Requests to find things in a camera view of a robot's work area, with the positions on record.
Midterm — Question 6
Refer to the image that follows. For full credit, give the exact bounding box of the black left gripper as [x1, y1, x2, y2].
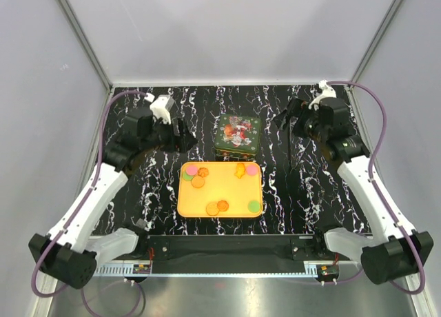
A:
[141, 115, 197, 154]

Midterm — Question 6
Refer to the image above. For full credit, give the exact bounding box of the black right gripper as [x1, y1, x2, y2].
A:
[272, 97, 328, 143]

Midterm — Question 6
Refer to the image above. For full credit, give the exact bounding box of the green christmas cookie tin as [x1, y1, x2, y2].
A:
[214, 147, 257, 162]

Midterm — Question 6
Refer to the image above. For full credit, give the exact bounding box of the gold tin lid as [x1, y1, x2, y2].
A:
[214, 114, 261, 154]

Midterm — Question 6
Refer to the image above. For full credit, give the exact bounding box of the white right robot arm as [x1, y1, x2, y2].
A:
[177, 95, 433, 285]

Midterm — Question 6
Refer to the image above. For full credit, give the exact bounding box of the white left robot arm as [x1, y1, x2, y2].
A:
[28, 108, 197, 298]

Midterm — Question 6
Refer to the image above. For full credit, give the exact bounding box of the pink sandwich cookie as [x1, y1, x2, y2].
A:
[186, 165, 198, 176]
[246, 165, 258, 176]

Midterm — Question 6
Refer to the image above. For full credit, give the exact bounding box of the orange swirl butter cookie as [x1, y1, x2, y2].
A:
[198, 167, 209, 178]

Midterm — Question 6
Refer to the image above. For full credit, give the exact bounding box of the green sandwich cookie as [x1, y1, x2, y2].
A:
[247, 201, 261, 214]
[183, 172, 193, 181]

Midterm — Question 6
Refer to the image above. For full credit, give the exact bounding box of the large round dotted biscuit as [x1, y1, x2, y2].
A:
[191, 176, 205, 188]

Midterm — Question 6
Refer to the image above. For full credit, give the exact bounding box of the yellow plastic tray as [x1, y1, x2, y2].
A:
[177, 161, 263, 218]

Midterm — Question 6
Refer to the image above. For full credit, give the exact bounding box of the orange chick cookie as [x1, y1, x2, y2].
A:
[234, 163, 246, 179]

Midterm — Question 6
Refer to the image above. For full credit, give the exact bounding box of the pink sandwich cookie right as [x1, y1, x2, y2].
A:
[246, 165, 258, 176]

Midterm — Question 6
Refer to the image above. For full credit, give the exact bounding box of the round dotted biscuit lower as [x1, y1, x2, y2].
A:
[205, 203, 220, 216]

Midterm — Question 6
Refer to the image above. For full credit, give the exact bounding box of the orange swirl cookie lower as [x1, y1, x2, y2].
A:
[217, 200, 229, 212]

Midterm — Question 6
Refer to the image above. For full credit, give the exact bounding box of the green sandwich cookie right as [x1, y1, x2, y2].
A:
[247, 201, 261, 214]

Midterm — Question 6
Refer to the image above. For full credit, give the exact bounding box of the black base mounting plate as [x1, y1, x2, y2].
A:
[129, 234, 346, 275]

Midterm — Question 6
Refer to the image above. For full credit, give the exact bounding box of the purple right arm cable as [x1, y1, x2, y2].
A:
[320, 81, 427, 294]

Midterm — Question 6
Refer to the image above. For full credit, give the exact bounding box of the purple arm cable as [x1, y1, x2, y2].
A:
[31, 90, 154, 316]
[320, 81, 427, 294]

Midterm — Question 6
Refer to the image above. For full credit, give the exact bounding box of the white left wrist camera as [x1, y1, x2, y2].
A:
[150, 94, 174, 125]

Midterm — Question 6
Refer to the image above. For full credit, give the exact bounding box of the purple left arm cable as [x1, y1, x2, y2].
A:
[31, 90, 154, 316]

